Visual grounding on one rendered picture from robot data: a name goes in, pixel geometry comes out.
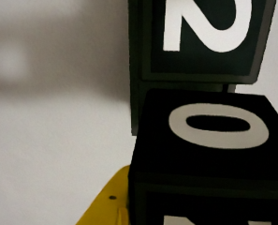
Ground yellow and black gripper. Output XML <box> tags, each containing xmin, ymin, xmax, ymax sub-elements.
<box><xmin>75</xmin><ymin>165</ymin><xmax>130</xmax><ymax>225</ymax></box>

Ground black cube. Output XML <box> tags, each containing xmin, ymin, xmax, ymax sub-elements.
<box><xmin>128</xmin><ymin>88</ymin><xmax>278</xmax><ymax>225</ymax></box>
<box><xmin>138</xmin><ymin>0</ymin><xmax>277</xmax><ymax>85</ymax></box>

